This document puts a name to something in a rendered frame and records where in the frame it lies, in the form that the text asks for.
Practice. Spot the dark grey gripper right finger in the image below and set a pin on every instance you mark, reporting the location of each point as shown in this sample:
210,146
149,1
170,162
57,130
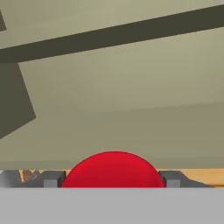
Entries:
170,178

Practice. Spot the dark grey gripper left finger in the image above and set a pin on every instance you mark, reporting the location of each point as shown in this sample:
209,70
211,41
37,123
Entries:
54,178

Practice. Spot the red-lidded jam jar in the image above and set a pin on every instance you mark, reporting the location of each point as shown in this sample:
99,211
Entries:
113,170

